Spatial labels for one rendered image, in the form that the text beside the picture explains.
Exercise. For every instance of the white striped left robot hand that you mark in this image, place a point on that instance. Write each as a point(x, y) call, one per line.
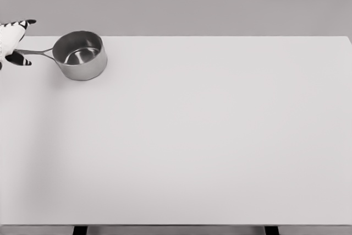
point(11, 38)

